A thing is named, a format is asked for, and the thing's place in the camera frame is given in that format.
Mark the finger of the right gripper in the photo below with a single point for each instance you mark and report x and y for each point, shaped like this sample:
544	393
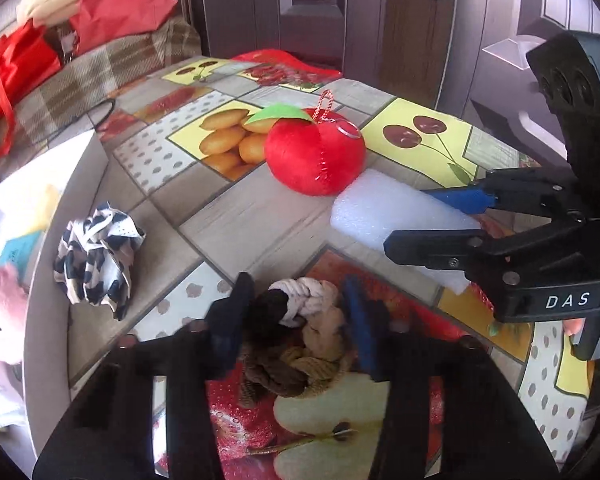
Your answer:
434	249
465	199

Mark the black white patterned cloth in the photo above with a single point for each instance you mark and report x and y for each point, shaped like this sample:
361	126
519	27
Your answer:
95	258

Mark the red plush apple toy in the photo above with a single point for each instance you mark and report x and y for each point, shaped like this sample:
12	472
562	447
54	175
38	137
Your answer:
313	151

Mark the white foam block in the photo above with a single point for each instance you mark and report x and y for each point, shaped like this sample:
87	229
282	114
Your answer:
374	205

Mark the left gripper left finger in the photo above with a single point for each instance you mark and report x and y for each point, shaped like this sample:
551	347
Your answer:
106	433

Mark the braided rope knot toy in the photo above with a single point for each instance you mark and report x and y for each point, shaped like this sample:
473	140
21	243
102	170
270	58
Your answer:
296	342

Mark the white cardboard box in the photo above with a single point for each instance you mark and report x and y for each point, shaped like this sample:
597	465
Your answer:
43	196

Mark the brown wooden door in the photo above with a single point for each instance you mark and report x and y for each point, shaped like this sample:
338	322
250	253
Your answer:
464	57

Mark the plaid blanket covered furniture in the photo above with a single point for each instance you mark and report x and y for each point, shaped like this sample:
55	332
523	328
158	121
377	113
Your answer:
90	78

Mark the red tote bag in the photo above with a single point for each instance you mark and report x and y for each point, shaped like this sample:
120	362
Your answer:
26	61

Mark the teal tissue packet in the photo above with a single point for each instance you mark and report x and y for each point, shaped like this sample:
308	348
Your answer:
22	252

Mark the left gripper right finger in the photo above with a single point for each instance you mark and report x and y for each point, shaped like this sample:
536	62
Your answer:
487	433

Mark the dark red fabric bag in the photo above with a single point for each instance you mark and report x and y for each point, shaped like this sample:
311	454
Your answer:
100	21

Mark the fruit pattern tablecloth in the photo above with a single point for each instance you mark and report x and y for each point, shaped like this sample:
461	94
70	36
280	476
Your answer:
204	225

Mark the red plastic bag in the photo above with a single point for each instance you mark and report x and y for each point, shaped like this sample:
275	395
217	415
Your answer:
273	67

